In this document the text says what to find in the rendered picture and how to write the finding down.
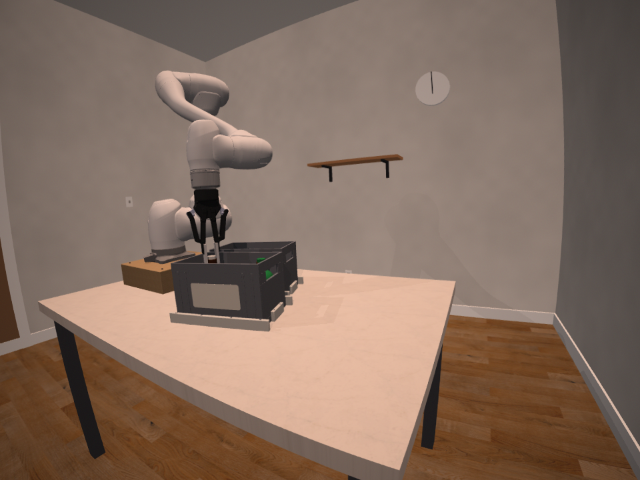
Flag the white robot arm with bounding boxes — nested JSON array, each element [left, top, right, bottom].
[[144, 71, 273, 264]]

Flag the green bottle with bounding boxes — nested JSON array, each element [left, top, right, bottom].
[[256, 258, 273, 279]]

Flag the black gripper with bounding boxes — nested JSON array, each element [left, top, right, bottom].
[[186, 189, 229, 263]]

